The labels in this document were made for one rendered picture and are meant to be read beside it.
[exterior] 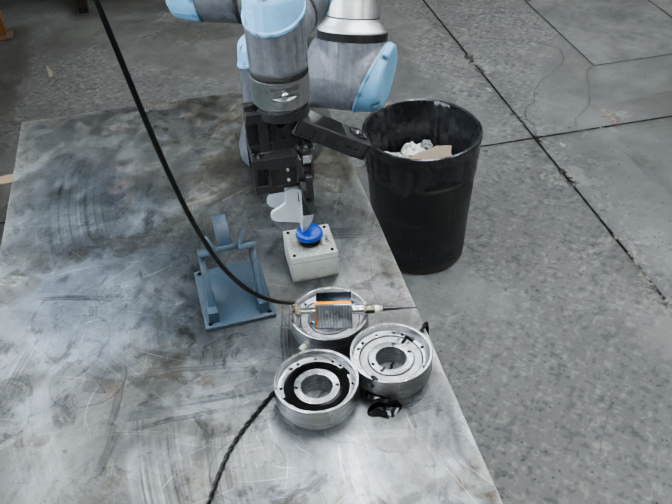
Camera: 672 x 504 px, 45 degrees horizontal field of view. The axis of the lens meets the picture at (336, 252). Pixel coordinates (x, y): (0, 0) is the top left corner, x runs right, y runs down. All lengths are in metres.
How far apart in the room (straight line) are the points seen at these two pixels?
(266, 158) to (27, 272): 0.45
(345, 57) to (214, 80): 2.27
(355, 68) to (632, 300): 1.36
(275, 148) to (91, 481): 0.47
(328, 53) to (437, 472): 0.69
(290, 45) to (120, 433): 0.52
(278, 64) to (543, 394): 1.35
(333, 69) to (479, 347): 1.11
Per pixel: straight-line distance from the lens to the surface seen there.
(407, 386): 1.00
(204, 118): 1.62
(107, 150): 1.58
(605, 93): 3.45
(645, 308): 2.42
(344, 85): 1.32
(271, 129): 1.06
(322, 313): 1.06
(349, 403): 0.98
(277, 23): 0.98
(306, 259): 1.17
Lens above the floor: 1.58
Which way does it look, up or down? 39 degrees down
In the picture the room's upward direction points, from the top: 3 degrees counter-clockwise
